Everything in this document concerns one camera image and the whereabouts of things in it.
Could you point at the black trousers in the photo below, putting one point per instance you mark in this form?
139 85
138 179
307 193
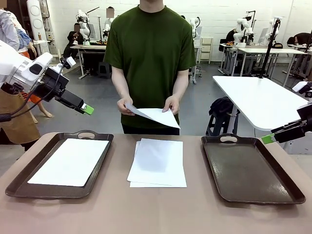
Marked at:
141 130

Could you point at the person in striped shirt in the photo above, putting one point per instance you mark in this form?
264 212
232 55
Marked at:
9 29

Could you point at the person's right hand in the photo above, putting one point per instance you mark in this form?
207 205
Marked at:
123 106

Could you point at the white drawer cabinet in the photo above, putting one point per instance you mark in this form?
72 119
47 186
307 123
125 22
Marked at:
206 48

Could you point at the brown apron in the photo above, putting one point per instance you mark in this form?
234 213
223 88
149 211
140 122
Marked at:
17 126

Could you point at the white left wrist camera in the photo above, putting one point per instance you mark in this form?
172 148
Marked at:
71 61

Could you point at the black step stool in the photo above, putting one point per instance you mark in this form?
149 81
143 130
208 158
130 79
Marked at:
217 124

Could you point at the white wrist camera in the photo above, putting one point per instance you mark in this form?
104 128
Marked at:
300 86
71 61

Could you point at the person's left forearm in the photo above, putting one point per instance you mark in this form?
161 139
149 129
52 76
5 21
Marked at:
181 83

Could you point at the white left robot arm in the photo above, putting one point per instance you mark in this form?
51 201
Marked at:
9 61

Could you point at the brown plastic serving tray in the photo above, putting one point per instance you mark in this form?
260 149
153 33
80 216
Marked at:
22 191
248 170

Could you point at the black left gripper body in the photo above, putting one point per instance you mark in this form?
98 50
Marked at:
53 85

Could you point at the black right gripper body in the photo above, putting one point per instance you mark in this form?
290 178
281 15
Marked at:
292 130

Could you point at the wall electrical box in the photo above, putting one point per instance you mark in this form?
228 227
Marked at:
50 36

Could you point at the black tripod pole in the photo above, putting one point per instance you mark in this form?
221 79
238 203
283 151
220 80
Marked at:
269 48

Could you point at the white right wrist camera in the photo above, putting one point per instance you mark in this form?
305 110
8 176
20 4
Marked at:
300 86

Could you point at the person's neck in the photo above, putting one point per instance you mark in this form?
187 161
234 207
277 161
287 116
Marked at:
151 5

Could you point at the person's right forearm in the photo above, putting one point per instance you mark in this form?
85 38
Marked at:
120 83

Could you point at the long white background table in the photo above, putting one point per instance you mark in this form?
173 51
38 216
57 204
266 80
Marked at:
287 51

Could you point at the grey plastic stool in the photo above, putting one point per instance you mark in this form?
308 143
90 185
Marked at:
104 69

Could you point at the person's left hand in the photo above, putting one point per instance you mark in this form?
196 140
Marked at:
173 103

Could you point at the white monitor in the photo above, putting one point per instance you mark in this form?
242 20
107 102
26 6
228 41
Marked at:
263 34

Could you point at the white standing air conditioner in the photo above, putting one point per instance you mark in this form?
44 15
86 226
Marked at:
36 24

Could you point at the wooden background table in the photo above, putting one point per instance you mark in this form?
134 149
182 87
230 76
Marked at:
90 47

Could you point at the person in green shirt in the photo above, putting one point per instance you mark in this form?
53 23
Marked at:
148 61

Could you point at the black yellow bag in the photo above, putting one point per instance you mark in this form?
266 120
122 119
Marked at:
278 45

